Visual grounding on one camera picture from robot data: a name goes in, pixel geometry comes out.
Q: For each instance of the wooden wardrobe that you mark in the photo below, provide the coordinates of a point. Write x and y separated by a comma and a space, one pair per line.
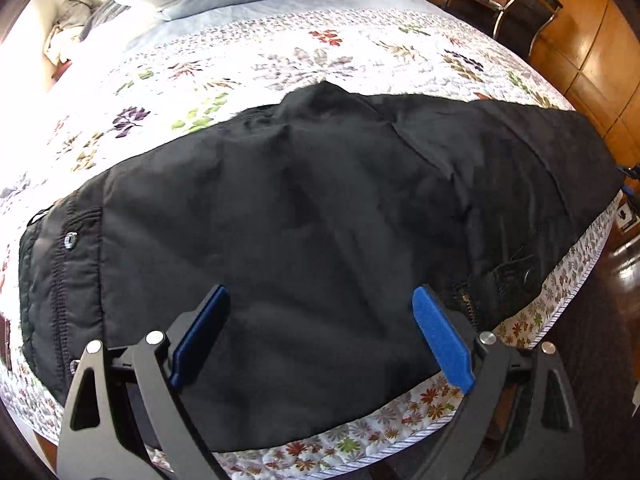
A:
590, 45

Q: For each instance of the pile of crumpled clothes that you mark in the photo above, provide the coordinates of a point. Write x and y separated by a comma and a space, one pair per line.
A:
67, 25

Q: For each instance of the black smartphone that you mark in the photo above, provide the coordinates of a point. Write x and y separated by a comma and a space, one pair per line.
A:
5, 342

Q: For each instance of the wooden nightstand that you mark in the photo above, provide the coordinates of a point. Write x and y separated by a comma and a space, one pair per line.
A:
61, 69

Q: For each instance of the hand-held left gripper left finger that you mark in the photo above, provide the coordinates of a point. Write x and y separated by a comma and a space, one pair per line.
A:
199, 332

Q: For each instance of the floral quilted bed cover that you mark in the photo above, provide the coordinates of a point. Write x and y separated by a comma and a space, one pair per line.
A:
325, 50

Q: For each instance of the grey striped pillow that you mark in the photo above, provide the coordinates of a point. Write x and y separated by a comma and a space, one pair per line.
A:
102, 17

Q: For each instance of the black padded jacket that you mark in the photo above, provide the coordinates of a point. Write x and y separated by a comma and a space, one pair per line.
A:
310, 200

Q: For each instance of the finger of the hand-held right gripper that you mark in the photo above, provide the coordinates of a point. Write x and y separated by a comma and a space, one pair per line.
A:
621, 169

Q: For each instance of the black metal frame chair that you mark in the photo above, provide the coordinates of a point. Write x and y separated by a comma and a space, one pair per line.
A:
525, 10

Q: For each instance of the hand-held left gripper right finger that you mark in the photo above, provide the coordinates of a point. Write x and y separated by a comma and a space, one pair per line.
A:
443, 336

